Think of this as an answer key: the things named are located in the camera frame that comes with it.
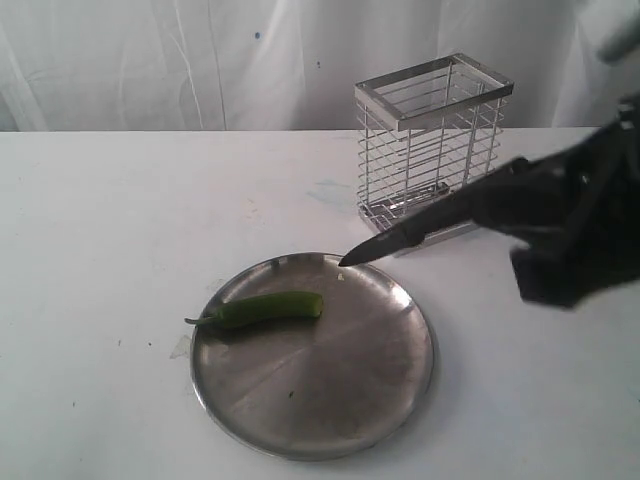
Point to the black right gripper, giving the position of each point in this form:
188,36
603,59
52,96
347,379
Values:
578,211

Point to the black knife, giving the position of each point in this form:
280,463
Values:
410,232

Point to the green cucumber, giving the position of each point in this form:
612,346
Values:
249,311

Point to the round steel plate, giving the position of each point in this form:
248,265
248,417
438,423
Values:
315,389

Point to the chrome wire utensil holder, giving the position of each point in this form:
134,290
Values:
425,132

